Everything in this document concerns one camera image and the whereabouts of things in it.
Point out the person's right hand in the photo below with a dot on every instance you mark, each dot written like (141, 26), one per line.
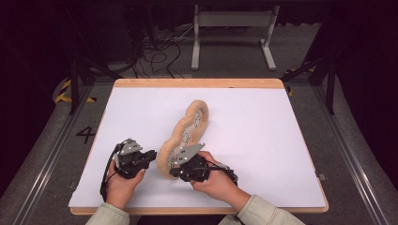
(216, 184)

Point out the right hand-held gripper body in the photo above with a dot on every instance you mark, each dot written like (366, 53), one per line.
(189, 161)

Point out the black metal stand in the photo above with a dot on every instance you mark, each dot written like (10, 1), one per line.
(74, 84)
(327, 78)

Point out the aluminium floor rail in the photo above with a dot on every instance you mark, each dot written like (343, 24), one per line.
(350, 150)
(43, 168)

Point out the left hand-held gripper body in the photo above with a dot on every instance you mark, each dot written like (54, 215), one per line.
(129, 156)

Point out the person's left hand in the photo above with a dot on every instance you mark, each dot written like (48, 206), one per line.
(120, 187)

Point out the metal table bracket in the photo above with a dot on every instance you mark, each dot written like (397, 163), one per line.
(322, 176)
(72, 185)

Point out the white table sheet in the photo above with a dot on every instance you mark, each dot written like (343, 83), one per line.
(256, 131)

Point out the white metal stand frame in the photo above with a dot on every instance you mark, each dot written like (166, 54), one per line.
(233, 19)

